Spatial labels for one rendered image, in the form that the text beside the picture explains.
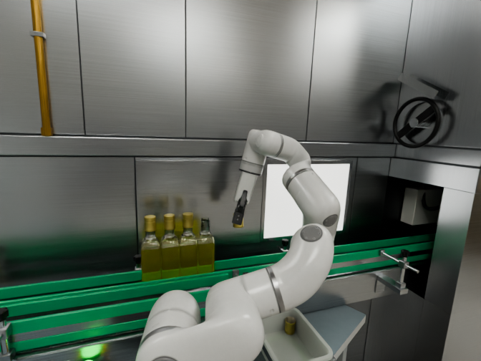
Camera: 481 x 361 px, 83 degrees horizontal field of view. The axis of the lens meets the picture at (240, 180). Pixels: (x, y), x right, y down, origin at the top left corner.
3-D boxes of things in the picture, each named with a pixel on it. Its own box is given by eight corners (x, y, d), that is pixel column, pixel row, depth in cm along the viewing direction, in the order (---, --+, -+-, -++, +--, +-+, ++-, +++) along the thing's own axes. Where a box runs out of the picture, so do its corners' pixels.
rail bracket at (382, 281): (379, 288, 117) (386, 238, 113) (416, 312, 102) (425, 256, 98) (371, 289, 116) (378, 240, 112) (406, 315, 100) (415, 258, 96)
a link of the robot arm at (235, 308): (273, 299, 57) (298, 360, 41) (161, 335, 55) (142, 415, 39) (261, 258, 55) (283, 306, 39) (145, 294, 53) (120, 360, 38)
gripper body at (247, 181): (240, 165, 93) (232, 195, 94) (239, 166, 83) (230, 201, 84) (261, 170, 93) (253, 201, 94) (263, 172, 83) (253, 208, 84)
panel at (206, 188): (341, 230, 129) (348, 159, 123) (345, 233, 126) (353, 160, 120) (139, 251, 100) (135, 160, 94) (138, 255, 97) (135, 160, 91)
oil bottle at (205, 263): (210, 285, 98) (211, 228, 94) (214, 294, 93) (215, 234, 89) (195, 287, 96) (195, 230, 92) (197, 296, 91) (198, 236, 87)
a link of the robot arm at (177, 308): (200, 351, 58) (201, 281, 56) (198, 411, 45) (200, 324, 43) (154, 353, 57) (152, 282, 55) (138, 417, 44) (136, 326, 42)
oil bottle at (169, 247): (177, 289, 94) (177, 231, 91) (180, 299, 89) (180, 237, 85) (160, 292, 93) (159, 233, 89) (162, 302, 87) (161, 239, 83)
